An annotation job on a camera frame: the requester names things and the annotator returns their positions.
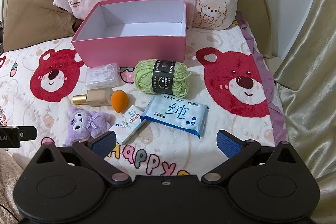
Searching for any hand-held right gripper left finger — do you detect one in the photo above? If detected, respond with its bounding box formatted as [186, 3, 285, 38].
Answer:
[31, 131, 131, 187]

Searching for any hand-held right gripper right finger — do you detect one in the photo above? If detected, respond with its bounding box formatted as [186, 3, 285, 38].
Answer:
[202, 130, 302, 185]

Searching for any small white medicine box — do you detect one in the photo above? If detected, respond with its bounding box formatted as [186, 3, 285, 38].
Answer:
[108, 105, 147, 145]

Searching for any purple plush toy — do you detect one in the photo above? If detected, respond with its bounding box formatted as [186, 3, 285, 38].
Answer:
[64, 106, 114, 147]

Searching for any orange makeup sponge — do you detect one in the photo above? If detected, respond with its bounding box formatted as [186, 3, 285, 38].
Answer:
[111, 90, 130, 111]

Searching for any gold capped foundation bottle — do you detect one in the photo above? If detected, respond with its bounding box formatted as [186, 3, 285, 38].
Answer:
[72, 88, 114, 107]

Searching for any clear bag of white floss picks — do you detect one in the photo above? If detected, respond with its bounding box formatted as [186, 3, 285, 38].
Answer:
[140, 94, 210, 138]

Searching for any clear floss pick box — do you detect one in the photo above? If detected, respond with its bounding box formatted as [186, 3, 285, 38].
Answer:
[85, 63, 118, 89]

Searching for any green yarn ball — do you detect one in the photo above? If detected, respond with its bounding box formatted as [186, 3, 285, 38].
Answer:
[134, 58, 191, 98]

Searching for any pink cardboard box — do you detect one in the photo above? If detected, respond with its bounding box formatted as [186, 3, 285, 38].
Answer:
[71, 0, 187, 68]

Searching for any bear printed blanket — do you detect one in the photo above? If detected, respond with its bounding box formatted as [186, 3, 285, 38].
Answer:
[0, 22, 289, 180]

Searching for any brown fleece cloth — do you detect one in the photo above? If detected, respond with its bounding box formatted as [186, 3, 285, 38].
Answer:
[0, 151, 27, 224]

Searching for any purple ruffled bed sheet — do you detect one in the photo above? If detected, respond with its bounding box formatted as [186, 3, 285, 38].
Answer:
[235, 11, 289, 147]

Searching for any gold curtain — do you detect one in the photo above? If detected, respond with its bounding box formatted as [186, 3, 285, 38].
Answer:
[273, 0, 336, 224]

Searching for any brown pillow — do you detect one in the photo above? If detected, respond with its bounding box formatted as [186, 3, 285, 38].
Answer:
[3, 0, 79, 52]

